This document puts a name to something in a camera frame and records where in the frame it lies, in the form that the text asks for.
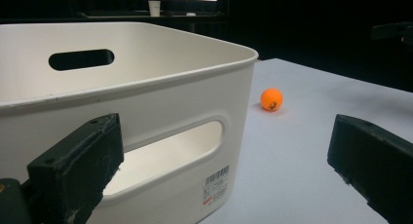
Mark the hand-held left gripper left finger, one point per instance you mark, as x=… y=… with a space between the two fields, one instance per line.
x=78 y=165

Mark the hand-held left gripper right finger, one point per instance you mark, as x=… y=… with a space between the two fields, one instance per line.
x=376 y=159

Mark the white plastic storage bin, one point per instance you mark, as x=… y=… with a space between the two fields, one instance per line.
x=136 y=97

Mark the orange ping pong ball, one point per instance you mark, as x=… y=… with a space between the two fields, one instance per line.
x=271 y=99

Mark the dark desk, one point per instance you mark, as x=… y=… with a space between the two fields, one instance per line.
x=130 y=19

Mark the white paper cup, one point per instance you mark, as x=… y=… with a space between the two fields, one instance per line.
x=154 y=8

